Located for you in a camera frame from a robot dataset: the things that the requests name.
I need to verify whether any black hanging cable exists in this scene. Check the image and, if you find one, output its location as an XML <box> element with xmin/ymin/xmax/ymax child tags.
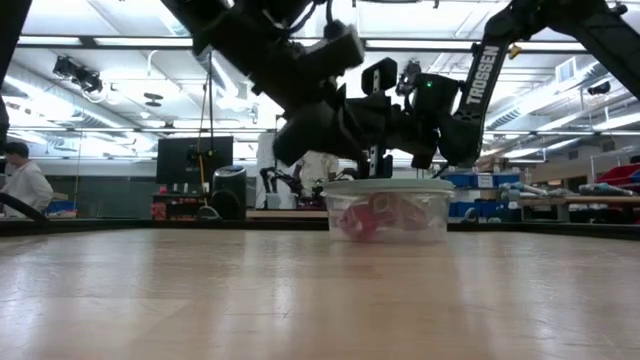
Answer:
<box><xmin>206</xmin><ymin>49</ymin><xmax>218</xmax><ymax>157</ymax></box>

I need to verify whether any light blue container lid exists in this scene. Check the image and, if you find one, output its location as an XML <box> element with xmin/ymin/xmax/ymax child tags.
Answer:
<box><xmin>322</xmin><ymin>178</ymin><xmax>456</xmax><ymax>197</ymax></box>

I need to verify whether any wooden background table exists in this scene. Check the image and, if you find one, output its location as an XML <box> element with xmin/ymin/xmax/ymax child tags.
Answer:
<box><xmin>518</xmin><ymin>194</ymin><xmax>640</xmax><ymax>224</ymax></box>

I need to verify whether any black frame-mounted device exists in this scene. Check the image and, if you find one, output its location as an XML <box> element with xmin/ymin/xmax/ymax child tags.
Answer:
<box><xmin>397</xmin><ymin>59</ymin><xmax>424</xmax><ymax>96</ymax></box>
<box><xmin>51</xmin><ymin>55</ymin><xmax>105</xmax><ymax>96</ymax></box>

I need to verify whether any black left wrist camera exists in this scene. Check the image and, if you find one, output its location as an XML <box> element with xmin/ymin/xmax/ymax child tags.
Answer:
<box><xmin>298</xmin><ymin>20</ymin><xmax>366</xmax><ymax>85</ymax></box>

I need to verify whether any clear zip bag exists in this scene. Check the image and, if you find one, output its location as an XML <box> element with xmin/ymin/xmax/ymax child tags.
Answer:
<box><xmin>335</xmin><ymin>192</ymin><xmax>447</xmax><ymax>242</ymax></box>

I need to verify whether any person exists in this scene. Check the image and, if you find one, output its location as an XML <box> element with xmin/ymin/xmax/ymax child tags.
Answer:
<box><xmin>0</xmin><ymin>141</ymin><xmax>55</xmax><ymax>219</ymax></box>
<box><xmin>292</xmin><ymin>149</ymin><xmax>342</xmax><ymax>199</ymax></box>

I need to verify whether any black shelf unit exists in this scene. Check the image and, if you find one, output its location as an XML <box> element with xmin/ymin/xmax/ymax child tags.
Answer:
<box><xmin>150</xmin><ymin>191</ymin><xmax>214</xmax><ymax>222</ymax></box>

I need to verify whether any pink elastic bandage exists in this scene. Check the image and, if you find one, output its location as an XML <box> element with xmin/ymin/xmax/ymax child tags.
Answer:
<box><xmin>372</xmin><ymin>192</ymin><xmax>436</xmax><ymax>234</ymax></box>

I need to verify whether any clear plastic container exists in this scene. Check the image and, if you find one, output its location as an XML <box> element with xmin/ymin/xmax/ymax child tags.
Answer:
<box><xmin>324</xmin><ymin>189</ymin><xmax>454</xmax><ymax>245</ymax></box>

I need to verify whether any red storage bin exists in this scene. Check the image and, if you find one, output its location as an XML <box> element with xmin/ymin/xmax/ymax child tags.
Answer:
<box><xmin>593</xmin><ymin>164</ymin><xmax>640</xmax><ymax>188</ymax></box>

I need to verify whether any blue storage bin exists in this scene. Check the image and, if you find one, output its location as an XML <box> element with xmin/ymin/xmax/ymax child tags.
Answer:
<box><xmin>448</xmin><ymin>200</ymin><xmax>521</xmax><ymax>219</ymax></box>
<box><xmin>442</xmin><ymin>172</ymin><xmax>480</xmax><ymax>190</ymax></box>
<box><xmin>492</xmin><ymin>172</ymin><xmax>522</xmax><ymax>189</ymax></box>

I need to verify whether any black monitor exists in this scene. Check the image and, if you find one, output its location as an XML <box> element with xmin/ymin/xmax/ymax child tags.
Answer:
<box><xmin>155</xmin><ymin>135</ymin><xmax>235</xmax><ymax>186</ymax></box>

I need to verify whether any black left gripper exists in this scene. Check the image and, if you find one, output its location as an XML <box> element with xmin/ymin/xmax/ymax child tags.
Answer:
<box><xmin>254</xmin><ymin>54</ymin><xmax>370</xmax><ymax>166</ymax></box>

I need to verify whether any black tower fan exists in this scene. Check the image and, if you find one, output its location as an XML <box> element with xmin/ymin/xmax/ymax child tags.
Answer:
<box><xmin>211</xmin><ymin>165</ymin><xmax>248</xmax><ymax>222</ymax></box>

